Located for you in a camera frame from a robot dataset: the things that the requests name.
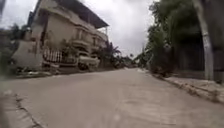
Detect palm bushes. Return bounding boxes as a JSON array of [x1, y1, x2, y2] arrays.
[[96, 41, 134, 70]]

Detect white car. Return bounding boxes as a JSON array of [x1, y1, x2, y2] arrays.
[[76, 53, 101, 72]]

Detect grey concrete road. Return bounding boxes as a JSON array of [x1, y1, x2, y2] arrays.
[[0, 67, 224, 128]]

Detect white picket fence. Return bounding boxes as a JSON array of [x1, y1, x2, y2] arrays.
[[42, 48, 64, 64]]

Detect green trees and bushes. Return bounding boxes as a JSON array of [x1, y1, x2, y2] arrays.
[[134, 0, 205, 76]]

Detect beige two-storey house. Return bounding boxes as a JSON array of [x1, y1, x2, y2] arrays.
[[11, 0, 110, 72]]

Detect dark fence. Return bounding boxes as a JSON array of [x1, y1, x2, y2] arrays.
[[173, 34, 224, 81]]

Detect rubble roadside verge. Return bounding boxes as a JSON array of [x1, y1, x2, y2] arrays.
[[137, 68, 224, 104]]

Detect pale concrete pole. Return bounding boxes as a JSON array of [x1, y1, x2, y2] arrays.
[[192, 0, 215, 82]]

